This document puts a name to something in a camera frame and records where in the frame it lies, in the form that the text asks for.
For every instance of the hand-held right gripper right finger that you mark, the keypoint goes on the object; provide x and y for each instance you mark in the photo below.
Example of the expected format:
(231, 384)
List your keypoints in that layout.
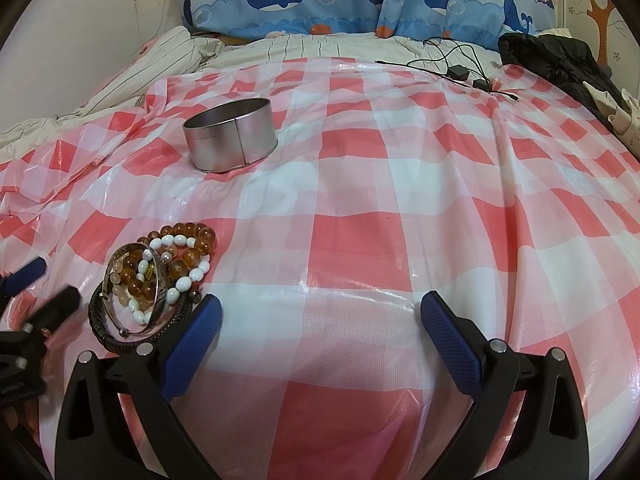
(450, 340)

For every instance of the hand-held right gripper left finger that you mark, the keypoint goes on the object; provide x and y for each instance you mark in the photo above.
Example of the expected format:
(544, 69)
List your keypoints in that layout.
(195, 340)

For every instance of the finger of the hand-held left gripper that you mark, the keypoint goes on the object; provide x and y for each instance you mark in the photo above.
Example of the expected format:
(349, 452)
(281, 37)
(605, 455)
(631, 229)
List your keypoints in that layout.
(57, 304)
(25, 272)

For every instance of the silver bangle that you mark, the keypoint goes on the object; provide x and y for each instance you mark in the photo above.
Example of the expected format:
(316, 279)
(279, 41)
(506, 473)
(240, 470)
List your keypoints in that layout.
(159, 290)

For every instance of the round metal tin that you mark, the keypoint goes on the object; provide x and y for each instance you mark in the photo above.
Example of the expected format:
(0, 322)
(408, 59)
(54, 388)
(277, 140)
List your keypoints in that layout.
(220, 145)

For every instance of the pink checked plastic tablecloth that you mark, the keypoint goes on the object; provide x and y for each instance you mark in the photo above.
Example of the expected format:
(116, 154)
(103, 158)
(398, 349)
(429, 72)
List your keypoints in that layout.
(375, 210)

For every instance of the black plug adapter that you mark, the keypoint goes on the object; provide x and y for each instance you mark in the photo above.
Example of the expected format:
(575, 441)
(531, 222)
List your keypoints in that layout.
(458, 73)
(482, 85)

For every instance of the white cloth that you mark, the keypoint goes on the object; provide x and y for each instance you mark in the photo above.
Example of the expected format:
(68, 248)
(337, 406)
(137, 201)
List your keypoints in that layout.
(625, 120)

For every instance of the black jacket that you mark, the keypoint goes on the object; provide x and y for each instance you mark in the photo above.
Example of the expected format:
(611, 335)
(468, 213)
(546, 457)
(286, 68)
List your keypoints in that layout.
(550, 55)

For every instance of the narrow blue whale pillow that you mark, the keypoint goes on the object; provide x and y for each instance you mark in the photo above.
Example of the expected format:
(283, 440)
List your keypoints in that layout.
(475, 5)

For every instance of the wide blue whale pillow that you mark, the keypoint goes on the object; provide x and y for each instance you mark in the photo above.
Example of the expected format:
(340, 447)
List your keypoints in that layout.
(280, 5)

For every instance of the orange tree wall sticker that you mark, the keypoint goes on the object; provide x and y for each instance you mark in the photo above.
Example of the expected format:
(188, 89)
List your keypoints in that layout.
(597, 15)

